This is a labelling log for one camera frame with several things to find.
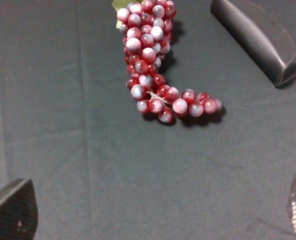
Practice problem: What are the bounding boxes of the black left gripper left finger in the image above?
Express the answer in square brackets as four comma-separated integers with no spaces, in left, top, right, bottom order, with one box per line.
[0,178,38,240]

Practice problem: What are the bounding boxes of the red artificial grape bunch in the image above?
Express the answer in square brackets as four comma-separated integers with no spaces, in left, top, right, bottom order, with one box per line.
[112,0,223,124]

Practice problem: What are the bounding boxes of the black tablecloth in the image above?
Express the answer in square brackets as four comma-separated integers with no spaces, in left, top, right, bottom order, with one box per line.
[0,0,296,240]

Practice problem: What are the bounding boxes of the black glasses case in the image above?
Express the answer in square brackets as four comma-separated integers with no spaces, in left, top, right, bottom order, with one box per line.
[210,0,296,88]

